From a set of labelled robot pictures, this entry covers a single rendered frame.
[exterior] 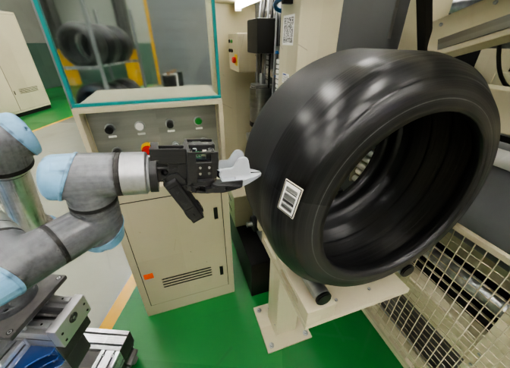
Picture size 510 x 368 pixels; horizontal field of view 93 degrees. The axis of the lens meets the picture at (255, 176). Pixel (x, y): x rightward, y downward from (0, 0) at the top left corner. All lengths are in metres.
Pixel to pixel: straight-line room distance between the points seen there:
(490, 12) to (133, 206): 1.35
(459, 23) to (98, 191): 0.93
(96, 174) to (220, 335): 1.38
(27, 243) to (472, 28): 1.03
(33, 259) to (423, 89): 0.64
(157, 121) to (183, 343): 1.22
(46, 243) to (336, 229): 0.77
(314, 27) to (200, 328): 1.59
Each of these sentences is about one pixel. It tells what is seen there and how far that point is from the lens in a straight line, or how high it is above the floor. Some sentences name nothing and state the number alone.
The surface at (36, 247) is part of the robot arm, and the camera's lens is 0.49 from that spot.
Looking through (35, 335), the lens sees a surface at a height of 0.65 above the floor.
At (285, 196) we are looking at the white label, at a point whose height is 1.25.
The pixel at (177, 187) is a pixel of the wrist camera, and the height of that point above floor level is 1.25.
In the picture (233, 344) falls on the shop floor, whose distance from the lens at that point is 1.65.
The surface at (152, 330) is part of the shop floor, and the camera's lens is 1.79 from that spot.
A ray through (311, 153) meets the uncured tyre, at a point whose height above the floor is 1.32.
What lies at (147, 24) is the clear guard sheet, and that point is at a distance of 1.06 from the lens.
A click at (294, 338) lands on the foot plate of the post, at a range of 1.66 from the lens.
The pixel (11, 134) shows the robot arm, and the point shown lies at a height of 1.29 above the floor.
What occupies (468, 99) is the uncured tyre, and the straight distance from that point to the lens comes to 0.58.
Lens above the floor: 1.49
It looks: 30 degrees down
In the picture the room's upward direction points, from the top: straight up
